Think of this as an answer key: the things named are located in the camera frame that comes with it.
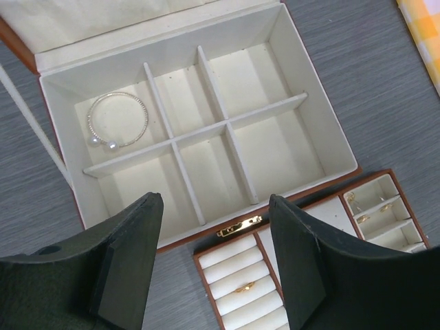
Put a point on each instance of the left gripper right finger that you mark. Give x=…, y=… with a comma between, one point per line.
x=332, y=280

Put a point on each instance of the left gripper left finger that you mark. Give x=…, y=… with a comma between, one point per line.
x=97, y=279

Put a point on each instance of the brown jewelry tray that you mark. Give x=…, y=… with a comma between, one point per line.
x=241, y=276

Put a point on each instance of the brown jewelry box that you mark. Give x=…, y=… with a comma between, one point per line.
x=215, y=105

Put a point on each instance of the gold hoop earring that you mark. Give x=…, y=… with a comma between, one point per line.
x=386, y=207
x=362, y=218

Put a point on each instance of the yellow checkered cloth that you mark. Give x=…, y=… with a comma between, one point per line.
x=422, y=19

